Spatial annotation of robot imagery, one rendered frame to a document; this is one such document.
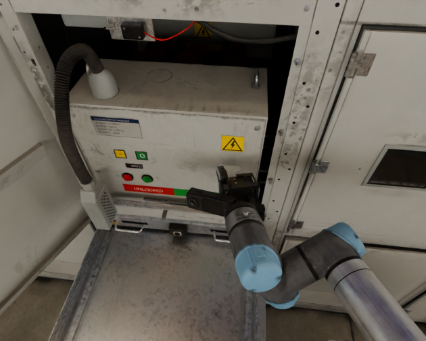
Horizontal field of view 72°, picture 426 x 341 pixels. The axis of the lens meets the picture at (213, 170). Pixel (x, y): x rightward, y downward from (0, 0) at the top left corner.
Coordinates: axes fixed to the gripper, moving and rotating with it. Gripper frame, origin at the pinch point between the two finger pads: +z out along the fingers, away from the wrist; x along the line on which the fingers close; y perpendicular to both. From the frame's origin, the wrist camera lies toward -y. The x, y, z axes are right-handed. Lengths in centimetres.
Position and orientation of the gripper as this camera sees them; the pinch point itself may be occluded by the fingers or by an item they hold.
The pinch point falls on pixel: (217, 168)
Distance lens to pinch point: 78.3
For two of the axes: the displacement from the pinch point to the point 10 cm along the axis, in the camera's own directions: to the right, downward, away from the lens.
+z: -1.4, -5.4, 8.3
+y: 9.9, -1.1, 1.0
